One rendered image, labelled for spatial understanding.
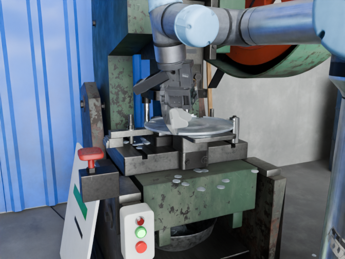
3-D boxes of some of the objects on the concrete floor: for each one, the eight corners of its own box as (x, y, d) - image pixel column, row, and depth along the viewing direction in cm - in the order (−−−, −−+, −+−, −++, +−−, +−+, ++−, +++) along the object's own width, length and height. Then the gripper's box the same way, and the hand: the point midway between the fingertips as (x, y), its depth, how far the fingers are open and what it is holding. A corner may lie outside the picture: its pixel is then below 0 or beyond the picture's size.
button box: (156, 407, 86) (154, 209, 73) (64, 450, 77) (42, 232, 63) (87, 200, 217) (81, 116, 203) (50, 206, 207) (41, 118, 194)
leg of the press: (151, 400, 89) (145, 97, 70) (112, 418, 84) (94, 99, 65) (98, 238, 171) (89, 79, 152) (77, 242, 167) (64, 79, 148)
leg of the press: (289, 337, 109) (314, 89, 90) (264, 349, 105) (285, 91, 86) (183, 219, 192) (184, 77, 173) (166, 223, 188) (165, 77, 168)
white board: (76, 325, 114) (100, 174, 107) (59, 253, 158) (76, 142, 151) (79, 324, 115) (103, 174, 108) (61, 253, 158) (78, 142, 151)
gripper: (186, 67, 68) (192, 145, 78) (196, 54, 75) (201, 127, 86) (151, 67, 71) (162, 142, 81) (164, 55, 78) (173, 125, 89)
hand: (172, 130), depth 84 cm, fingers closed
